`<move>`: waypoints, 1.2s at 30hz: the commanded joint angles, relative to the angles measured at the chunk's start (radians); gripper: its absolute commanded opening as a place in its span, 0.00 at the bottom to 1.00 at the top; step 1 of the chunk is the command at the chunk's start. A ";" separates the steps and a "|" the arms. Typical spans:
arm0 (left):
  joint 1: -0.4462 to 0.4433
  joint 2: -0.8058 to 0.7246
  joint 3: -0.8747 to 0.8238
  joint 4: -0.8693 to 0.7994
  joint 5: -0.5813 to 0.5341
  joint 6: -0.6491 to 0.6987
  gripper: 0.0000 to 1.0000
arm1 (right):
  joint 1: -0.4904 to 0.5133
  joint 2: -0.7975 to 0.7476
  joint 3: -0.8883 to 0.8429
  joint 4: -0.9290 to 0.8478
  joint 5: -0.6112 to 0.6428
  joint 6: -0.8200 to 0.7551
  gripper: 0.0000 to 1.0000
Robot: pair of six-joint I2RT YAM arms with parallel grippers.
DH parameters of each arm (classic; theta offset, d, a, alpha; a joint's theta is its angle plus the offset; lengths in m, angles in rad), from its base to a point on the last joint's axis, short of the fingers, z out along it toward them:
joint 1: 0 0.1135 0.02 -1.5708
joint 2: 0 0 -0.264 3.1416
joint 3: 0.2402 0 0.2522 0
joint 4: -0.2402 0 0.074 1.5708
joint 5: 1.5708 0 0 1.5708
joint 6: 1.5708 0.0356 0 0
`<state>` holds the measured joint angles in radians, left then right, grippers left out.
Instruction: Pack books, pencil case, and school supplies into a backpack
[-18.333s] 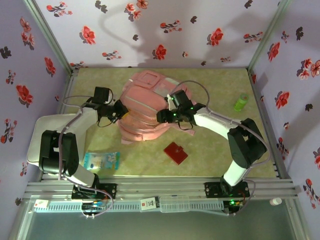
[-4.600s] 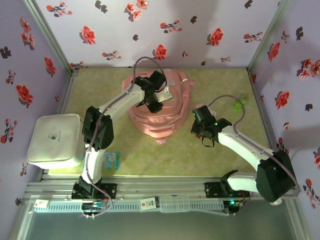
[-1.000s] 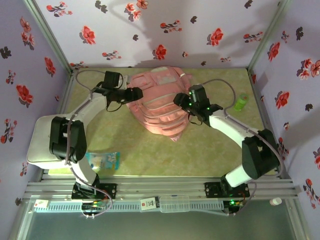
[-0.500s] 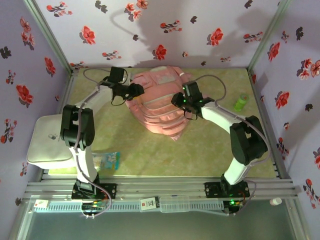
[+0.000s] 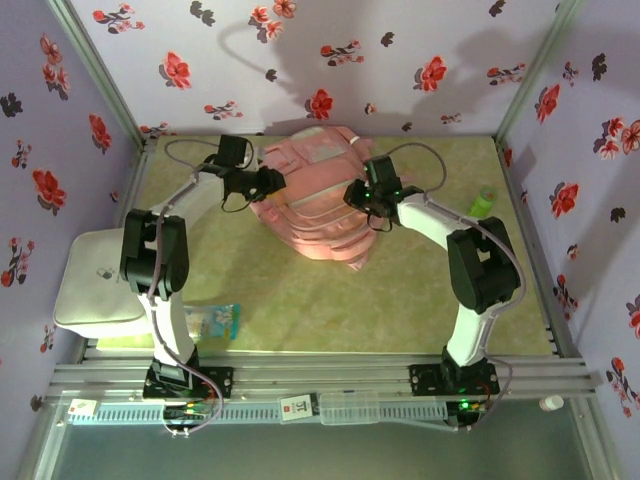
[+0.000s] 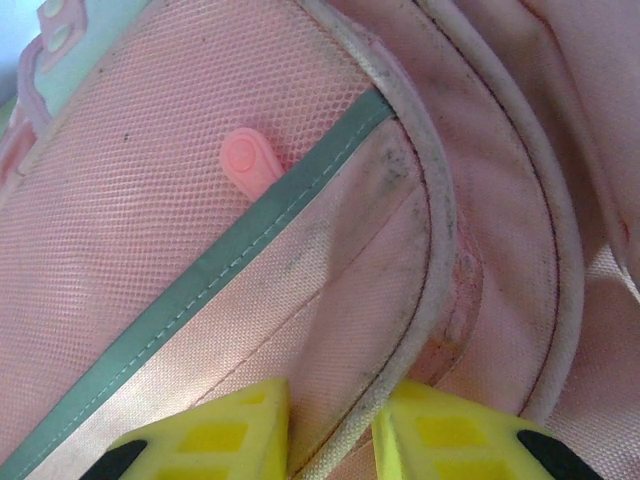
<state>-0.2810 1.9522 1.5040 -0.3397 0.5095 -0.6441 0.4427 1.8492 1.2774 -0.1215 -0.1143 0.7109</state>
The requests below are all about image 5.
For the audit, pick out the pink school backpack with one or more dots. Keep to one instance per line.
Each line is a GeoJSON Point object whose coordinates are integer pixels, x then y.
{"type": "Point", "coordinates": [320, 210]}

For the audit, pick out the aluminium side rail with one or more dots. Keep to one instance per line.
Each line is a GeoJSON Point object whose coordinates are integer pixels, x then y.
{"type": "Point", "coordinates": [530, 240]}

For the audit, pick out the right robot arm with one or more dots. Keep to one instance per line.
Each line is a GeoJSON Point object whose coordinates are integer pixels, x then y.
{"type": "Point", "coordinates": [430, 215]}

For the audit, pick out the long aluminium mounting rail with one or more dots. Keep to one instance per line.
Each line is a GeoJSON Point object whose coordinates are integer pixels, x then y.
{"type": "Point", "coordinates": [320, 372]}

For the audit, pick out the small white red box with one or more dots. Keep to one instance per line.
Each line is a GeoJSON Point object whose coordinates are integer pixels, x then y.
{"type": "Point", "coordinates": [82, 409]}

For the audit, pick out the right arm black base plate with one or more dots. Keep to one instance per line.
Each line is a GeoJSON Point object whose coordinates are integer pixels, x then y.
{"type": "Point", "coordinates": [425, 377]}

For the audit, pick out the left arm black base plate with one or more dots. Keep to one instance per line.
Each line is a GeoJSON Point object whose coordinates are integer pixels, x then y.
{"type": "Point", "coordinates": [220, 380]}

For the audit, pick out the small white bottle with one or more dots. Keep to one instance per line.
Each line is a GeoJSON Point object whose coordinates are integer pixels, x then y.
{"type": "Point", "coordinates": [551, 403]}

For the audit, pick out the aluminium frame post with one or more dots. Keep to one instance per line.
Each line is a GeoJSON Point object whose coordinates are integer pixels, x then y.
{"type": "Point", "coordinates": [540, 65]}
{"type": "Point", "coordinates": [95, 65]}

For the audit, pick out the white label card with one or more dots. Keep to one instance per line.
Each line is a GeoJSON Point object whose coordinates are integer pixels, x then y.
{"type": "Point", "coordinates": [299, 407]}

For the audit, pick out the green bottle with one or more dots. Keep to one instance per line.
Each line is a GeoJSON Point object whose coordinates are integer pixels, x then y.
{"type": "Point", "coordinates": [482, 202]}

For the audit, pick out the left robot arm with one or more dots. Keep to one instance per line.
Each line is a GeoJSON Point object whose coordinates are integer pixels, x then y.
{"type": "Point", "coordinates": [195, 195]}

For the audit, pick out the blue tissue pack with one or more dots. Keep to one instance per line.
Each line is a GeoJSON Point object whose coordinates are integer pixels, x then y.
{"type": "Point", "coordinates": [215, 320]}

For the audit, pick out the clear plastic box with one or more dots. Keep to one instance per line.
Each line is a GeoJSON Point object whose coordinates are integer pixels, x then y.
{"type": "Point", "coordinates": [350, 409]}

